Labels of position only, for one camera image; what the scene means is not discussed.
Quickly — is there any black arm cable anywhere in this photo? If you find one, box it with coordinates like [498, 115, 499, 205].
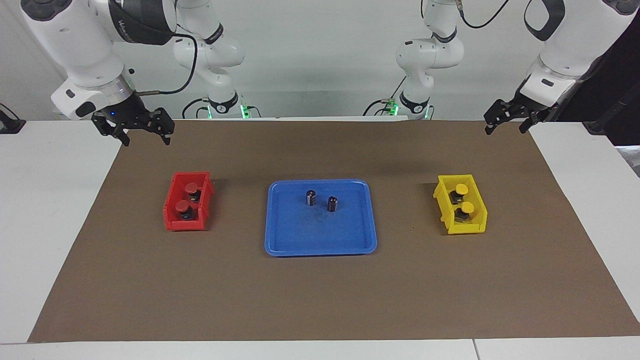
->
[132, 30, 199, 97]
[457, 0, 511, 29]

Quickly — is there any blue plastic tray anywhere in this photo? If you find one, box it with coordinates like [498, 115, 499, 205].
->
[264, 179, 378, 257]

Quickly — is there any yellow plastic bin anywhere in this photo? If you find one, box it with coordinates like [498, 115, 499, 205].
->
[433, 174, 488, 235]

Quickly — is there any black background panel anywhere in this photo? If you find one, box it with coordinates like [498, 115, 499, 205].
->
[555, 15, 640, 146]

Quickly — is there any brown table mat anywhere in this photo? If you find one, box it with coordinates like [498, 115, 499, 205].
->
[27, 120, 640, 343]

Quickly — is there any red plastic bin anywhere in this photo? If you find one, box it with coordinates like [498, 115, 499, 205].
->
[163, 171, 215, 232]

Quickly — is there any black base cable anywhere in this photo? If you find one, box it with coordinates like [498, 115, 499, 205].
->
[181, 96, 211, 120]
[362, 75, 407, 118]

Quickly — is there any black stand pole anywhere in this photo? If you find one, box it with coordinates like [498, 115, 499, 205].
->
[585, 87, 640, 136]

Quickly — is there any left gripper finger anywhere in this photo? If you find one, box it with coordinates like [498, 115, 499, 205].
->
[483, 99, 518, 136]
[518, 110, 543, 134]

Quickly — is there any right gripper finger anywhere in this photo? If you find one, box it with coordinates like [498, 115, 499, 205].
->
[91, 113, 131, 147]
[146, 107, 176, 146]

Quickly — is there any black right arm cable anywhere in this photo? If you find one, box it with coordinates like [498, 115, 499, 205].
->
[132, 30, 199, 97]

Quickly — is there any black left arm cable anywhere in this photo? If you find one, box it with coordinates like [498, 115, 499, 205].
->
[457, 0, 511, 29]

